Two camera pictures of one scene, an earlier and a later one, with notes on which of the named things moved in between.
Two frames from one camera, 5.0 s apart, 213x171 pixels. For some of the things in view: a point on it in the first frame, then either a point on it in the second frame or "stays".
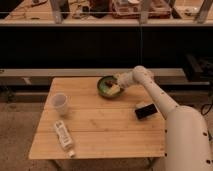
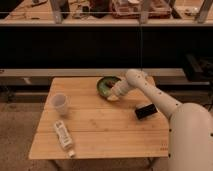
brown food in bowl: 109,83 stays
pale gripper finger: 114,88 to 113,97
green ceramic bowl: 109,87 stays
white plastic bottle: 64,137 stays
